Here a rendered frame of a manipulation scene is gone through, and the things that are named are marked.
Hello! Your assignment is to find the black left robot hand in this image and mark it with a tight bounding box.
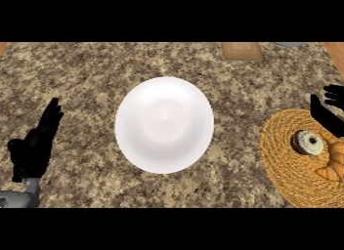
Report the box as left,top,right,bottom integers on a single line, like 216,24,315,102
6,97,65,184

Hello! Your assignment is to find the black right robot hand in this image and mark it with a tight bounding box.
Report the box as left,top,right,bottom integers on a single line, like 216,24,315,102
309,84,344,152

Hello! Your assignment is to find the woven yellow round placemat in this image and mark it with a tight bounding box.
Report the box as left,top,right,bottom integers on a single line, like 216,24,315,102
257,108,344,209

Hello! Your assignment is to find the white plate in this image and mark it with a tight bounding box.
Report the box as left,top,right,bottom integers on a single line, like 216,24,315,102
114,76,214,175

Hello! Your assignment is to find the golden croissant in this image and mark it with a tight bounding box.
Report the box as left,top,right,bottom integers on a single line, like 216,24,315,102
315,138,344,183

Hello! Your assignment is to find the grey round object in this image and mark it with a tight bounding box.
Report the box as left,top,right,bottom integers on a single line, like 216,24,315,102
272,42,309,48

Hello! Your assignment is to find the tan wooden block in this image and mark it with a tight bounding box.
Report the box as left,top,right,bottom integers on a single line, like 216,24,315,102
220,42,263,62

